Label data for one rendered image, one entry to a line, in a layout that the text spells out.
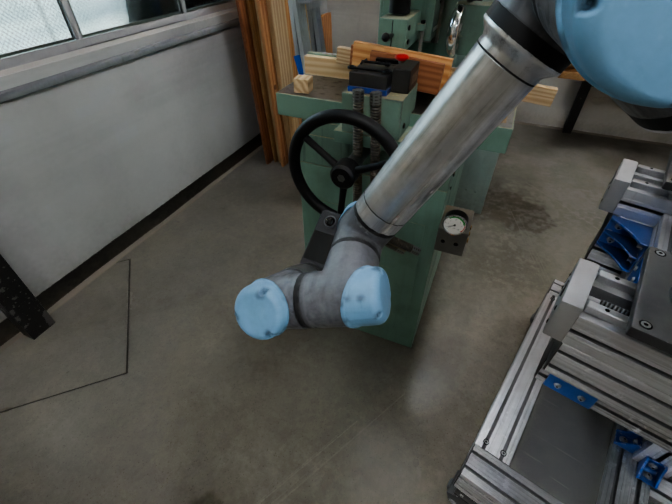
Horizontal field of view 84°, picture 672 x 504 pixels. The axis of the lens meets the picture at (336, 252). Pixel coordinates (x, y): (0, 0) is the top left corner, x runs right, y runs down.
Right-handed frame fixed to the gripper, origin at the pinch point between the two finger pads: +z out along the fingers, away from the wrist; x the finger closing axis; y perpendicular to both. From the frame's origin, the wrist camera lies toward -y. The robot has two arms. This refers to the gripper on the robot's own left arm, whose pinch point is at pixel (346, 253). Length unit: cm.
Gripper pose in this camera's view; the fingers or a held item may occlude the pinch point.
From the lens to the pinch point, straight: 78.8
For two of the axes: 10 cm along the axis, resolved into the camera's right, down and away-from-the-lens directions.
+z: 3.4, -1.5, 9.3
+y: -2.0, 9.5, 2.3
